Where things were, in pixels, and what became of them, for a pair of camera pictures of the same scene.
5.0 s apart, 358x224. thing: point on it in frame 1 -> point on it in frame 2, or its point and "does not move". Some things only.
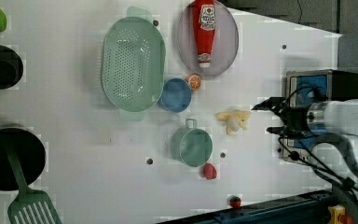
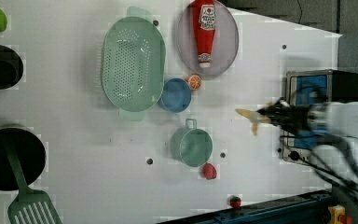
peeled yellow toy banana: x=234 y=119 -> x=254 y=118
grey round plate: x=225 y=42 does not move
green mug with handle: x=190 y=146 does not move
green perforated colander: x=133 y=63 does not move
